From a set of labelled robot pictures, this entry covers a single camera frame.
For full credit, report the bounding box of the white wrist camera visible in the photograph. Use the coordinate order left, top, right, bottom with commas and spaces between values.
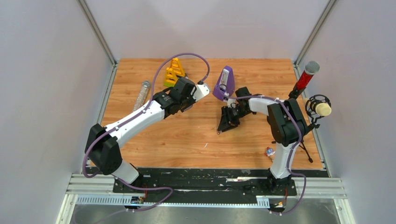
193, 83, 211, 102
227, 98, 237, 108

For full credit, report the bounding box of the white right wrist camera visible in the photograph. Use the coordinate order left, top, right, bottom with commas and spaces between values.
227, 98, 237, 108

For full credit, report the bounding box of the yellow toy block on car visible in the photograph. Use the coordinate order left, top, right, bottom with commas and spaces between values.
170, 57, 187, 77

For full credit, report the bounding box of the yellow toy block tower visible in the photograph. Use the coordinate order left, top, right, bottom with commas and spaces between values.
163, 68, 178, 87

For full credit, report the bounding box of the beige microphone in shock mount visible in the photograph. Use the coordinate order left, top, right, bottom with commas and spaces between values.
298, 94, 332, 163

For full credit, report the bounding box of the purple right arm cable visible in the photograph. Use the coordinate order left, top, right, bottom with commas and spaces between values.
218, 84, 307, 216

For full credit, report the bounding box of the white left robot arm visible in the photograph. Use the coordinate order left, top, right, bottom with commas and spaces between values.
85, 78, 210, 193

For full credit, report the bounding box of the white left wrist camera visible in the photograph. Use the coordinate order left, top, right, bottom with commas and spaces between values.
193, 83, 211, 102

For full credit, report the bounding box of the small toy figure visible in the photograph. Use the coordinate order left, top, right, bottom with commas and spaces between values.
265, 147, 276, 162

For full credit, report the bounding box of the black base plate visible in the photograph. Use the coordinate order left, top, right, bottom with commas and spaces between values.
90, 166, 330, 205

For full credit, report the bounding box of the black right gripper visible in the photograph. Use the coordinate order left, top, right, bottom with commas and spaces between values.
218, 106, 251, 133

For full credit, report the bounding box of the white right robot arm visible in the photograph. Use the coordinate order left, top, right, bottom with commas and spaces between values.
217, 87, 307, 195

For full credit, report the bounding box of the red microphone on stand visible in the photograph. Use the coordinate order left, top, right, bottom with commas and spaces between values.
289, 61, 320, 99

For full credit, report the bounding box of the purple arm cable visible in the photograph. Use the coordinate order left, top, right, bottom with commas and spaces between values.
82, 53, 211, 214
218, 84, 307, 216

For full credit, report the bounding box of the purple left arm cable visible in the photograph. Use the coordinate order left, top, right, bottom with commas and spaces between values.
82, 53, 211, 214

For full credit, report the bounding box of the silver glitter microphone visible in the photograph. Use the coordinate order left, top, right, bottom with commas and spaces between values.
132, 80, 151, 112

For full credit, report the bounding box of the purple metronome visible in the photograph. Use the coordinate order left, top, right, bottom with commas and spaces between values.
212, 66, 235, 102

